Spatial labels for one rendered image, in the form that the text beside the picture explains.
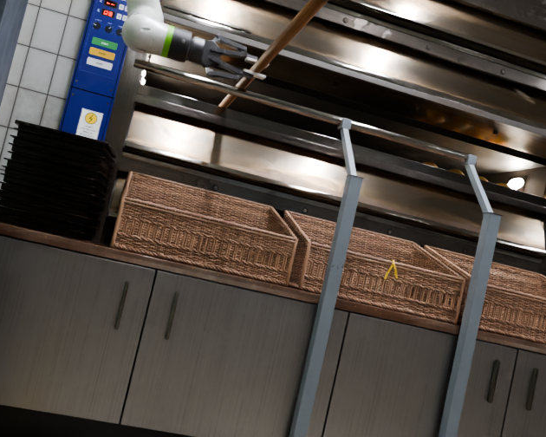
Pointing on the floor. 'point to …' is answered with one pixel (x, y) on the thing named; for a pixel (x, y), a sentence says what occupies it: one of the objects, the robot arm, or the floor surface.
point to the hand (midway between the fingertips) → (255, 68)
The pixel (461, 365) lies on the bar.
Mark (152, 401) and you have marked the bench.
